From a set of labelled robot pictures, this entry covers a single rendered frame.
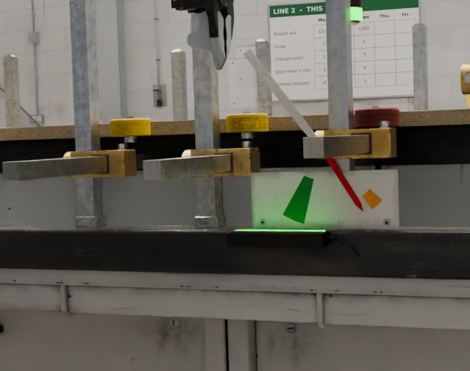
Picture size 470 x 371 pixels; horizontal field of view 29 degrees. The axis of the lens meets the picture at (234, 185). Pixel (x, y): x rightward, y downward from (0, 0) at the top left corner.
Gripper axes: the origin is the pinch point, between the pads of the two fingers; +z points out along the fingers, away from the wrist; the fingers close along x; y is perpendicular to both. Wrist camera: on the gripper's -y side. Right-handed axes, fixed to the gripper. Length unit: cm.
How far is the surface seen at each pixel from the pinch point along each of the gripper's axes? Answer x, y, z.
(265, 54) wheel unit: -125, 33, -12
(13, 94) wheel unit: -127, 123, -5
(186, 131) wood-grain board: -31.6, 20.1, 10.7
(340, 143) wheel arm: 5.6, -20.1, 13.7
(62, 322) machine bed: -42, 56, 53
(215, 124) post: -17.0, 8.2, 9.8
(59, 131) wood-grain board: -32, 49, 10
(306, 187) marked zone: -14.2, -9.2, 21.2
